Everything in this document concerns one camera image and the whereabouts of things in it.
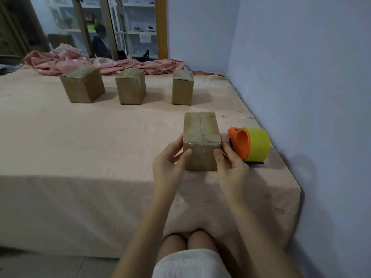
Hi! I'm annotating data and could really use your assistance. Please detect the person's left forearm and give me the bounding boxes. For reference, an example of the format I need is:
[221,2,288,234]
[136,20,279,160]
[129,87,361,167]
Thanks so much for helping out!
[111,197,178,278]

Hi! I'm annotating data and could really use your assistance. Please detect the person's left hand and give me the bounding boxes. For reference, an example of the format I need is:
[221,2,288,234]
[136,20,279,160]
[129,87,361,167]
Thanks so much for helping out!
[152,134,193,201]

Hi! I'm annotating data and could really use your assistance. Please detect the pale pink bed sheet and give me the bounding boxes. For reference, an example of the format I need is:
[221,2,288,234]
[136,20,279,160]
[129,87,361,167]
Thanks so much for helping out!
[0,65,302,259]

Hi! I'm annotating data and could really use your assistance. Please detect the dark wooden furniture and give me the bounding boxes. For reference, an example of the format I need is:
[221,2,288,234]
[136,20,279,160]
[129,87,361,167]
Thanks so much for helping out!
[0,0,50,58]

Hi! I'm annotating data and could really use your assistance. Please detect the white shelf unit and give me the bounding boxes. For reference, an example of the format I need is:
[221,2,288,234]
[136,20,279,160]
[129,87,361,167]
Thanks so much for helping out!
[46,0,159,60]

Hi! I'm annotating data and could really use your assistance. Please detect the orange tape dispenser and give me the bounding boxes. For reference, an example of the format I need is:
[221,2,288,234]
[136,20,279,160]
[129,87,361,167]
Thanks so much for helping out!
[227,127,265,165]

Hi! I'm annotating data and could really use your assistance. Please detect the wooden ladder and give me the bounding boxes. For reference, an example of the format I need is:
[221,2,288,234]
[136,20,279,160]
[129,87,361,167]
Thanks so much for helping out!
[72,0,120,59]

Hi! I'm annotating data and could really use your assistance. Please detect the crumpled pink satin blanket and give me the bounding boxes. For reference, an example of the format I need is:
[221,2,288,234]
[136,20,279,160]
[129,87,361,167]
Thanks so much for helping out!
[23,43,186,76]

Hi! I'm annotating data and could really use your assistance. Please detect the wooden door frame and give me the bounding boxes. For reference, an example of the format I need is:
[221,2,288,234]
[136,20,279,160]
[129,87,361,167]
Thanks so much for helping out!
[154,0,169,60]

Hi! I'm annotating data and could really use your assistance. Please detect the yellow tape roll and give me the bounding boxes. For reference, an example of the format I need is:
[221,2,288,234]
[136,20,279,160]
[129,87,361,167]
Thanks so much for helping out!
[243,127,271,163]

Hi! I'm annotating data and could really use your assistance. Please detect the person's right hand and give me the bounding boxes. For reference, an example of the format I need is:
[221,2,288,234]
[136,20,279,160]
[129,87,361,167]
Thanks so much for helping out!
[213,135,250,206]

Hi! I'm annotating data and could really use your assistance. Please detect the person's white shorts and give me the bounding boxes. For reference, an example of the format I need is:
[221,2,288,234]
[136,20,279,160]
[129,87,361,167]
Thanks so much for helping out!
[152,248,233,278]

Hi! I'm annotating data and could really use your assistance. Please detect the person's legs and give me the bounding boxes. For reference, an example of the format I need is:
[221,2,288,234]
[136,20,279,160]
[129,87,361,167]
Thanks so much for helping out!
[157,229,220,259]

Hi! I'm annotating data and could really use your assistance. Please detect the person's right forearm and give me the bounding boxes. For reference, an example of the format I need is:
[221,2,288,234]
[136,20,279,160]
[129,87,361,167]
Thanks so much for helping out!
[228,200,305,278]

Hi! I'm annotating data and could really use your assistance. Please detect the taped brown cardboard box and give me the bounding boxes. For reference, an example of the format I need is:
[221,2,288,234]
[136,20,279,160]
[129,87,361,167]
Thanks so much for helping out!
[114,68,147,105]
[182,112,222,172]
[59,66,106,104]
[171,69,194,106]

